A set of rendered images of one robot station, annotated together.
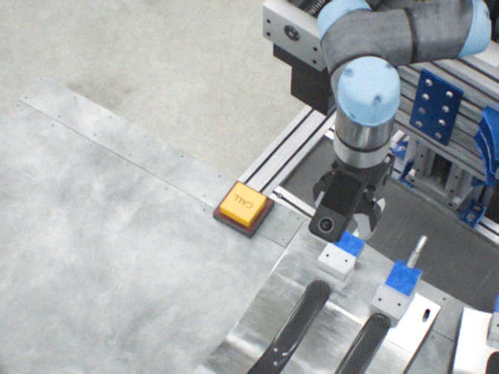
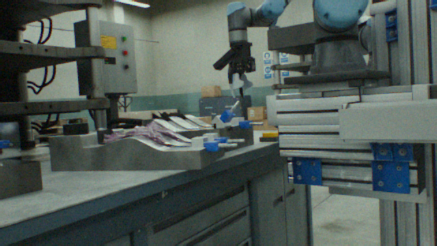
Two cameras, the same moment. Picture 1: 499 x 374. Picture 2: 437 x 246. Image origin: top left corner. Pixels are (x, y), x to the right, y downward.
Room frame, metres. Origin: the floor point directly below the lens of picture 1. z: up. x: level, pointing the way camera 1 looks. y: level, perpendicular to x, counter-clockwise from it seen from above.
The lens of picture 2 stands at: (0.60, -1.62, 0.98)
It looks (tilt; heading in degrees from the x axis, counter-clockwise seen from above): 3 degrees down; 89
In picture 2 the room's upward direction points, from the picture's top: 4 degrees counter-clockwise
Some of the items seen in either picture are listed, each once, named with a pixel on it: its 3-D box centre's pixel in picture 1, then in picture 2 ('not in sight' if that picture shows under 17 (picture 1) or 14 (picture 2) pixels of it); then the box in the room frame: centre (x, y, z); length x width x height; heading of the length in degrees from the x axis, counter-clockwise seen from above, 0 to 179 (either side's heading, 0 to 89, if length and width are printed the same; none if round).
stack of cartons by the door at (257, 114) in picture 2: not in sight; (267, 125); (1.83, 6.67, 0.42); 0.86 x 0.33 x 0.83; 144
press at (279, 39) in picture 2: not in sight; (317, 93); (2.31, 4.30, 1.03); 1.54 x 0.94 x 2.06; 54
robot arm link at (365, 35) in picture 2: not in sight; (382, 33); (1.27, -0.21, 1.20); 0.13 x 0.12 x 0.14; 98
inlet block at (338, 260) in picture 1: (350, 243); (248, 124); (0.74, -0.17, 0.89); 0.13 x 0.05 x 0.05; 145
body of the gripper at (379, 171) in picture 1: (359, 165); (241, 58); (0.73, -0.16, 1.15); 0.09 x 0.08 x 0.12; 146
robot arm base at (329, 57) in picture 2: not in sight; (336, 56); (0.96, -0.60, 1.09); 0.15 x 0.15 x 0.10
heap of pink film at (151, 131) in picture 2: not in sight; (141, 133); (0.37, -0.39, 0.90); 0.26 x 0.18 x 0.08; 163
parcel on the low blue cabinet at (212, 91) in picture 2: not in sight; (211, 91); (0.63, 7.42, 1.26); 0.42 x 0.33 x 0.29; 144
